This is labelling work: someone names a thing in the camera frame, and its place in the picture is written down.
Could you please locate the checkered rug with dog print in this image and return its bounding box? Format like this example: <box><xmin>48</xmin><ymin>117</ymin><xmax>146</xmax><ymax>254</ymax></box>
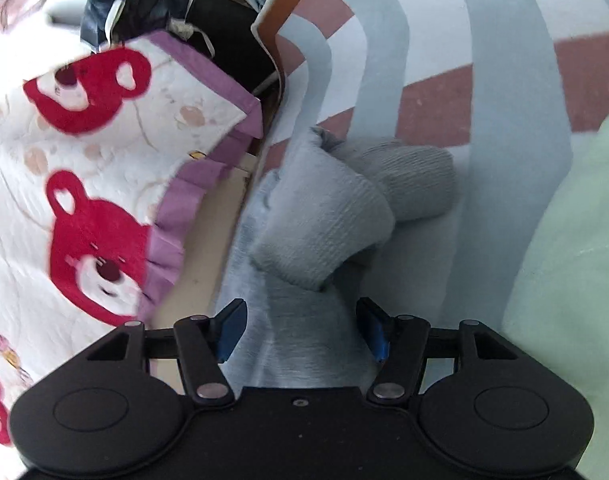
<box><xmin>252</xmin><ymin>0</ymin><xmax>609</xmax><ymax>391</ymax></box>

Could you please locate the beige mattress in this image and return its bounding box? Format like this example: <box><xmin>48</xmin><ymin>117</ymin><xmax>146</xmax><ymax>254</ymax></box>
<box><xmin>154</xmin><ymin>95</ymin><xmax>285</xmax><ymax>326</ymax></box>

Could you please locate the grey hoodie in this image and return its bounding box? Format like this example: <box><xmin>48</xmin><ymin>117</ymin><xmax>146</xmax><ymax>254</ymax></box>
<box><xmin>212</xmin><ymin>125</ymin><xmax>458</xmax><ymax>391</ymax></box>

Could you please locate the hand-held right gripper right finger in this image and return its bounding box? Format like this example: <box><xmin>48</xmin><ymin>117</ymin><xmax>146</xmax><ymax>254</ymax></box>
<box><xmin>356</xmin><ymin>296</ymin><xmax>520</xmax><ymax>403</ymax></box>

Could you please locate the white bear-print bedspread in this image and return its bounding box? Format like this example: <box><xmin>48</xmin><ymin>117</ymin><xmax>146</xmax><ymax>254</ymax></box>
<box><xmin>0</xmin><ymin>0</ymin><xmax>265</xmax><ymax>461</ymax></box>

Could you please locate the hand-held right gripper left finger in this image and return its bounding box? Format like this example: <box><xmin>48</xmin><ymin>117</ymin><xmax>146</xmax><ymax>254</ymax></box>
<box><xmin>84</xmin><ymin>298</ymin><xmax>248</xmax><ymax>408</ymax></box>

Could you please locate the light green cloth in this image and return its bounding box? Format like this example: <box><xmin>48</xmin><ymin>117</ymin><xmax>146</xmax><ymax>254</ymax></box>
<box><xmin>502</xmin><ymin>105</ymin><xmax>609</xmax><ymax>480</ymax></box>

